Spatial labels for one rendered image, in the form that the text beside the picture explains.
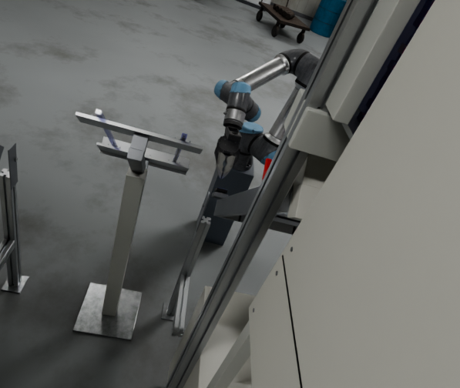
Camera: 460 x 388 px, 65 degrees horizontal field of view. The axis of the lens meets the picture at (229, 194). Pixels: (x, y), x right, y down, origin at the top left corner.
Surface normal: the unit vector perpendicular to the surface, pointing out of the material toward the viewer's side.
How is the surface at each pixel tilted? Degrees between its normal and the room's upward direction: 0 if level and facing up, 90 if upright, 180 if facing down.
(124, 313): 0
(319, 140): 90
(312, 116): 90
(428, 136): 90
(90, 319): 0
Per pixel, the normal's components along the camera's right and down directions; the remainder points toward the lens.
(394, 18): 0.00, 0.62
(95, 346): 0.30, -0.74
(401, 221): -0.95, -0.24
